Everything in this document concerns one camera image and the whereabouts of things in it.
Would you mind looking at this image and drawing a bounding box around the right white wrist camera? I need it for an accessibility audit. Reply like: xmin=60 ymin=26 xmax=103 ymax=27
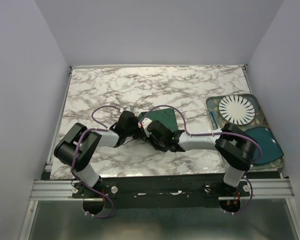
xmin=138 ymin=117 xmax=153 ymax=137

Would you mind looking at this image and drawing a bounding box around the green patterned serving tray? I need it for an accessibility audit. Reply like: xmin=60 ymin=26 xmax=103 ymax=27
xmin=206 ymin=93 xmax=285 ymax=171

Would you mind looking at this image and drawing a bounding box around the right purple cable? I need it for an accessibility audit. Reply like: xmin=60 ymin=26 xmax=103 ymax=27
xmin=138 ymin=105 xmax=263 ymax=216

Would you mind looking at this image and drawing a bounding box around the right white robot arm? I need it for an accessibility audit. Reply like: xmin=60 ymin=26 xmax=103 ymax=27
xmin=139 ymin=118 xmax=262 ymax=196

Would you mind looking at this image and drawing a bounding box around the blue plastic utensil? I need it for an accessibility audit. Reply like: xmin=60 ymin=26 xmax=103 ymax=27
xmin=210 ymin=111 xmax=219 ymax=129

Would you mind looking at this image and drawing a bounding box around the dark green cloth napkin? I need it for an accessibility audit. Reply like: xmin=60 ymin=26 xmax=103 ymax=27
xmin=137 ymin=108 xmax=178 ymax=132

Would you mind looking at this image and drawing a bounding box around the teal oval dish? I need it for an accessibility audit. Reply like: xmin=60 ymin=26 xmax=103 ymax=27
xmin=245 ymin=126 xmax=284 ymax=165

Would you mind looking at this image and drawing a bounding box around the white blue striped plate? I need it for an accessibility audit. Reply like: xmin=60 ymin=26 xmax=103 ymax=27
xmin=218 ymin=95 xmax=256 ymax=126

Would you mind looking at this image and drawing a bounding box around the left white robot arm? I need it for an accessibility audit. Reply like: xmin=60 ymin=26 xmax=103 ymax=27
xmin=53 ymin=110 xmax=140 ymax=198

